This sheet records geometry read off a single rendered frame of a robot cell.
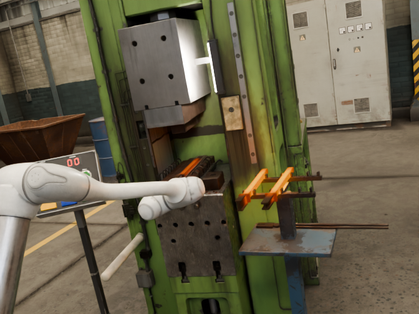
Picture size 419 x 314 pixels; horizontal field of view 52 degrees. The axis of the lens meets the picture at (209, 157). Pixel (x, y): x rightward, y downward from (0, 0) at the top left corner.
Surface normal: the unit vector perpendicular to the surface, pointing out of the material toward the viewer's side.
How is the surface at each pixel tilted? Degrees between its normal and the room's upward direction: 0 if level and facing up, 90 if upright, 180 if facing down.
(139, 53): 90
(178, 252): 90
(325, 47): 90
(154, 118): 90
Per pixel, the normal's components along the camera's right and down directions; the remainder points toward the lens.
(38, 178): -0.28, -0.22
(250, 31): -0.24, 0.27
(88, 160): 0.07, -0.30
